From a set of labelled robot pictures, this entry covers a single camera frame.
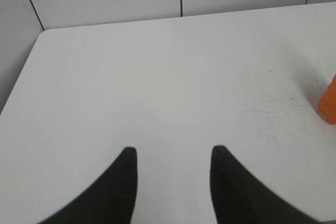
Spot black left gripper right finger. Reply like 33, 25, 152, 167
209, 145, 326, 224

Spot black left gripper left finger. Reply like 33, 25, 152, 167
42, 147, 138, 223

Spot orange drink plastic bottle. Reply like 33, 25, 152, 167
318, 76, 336, 125

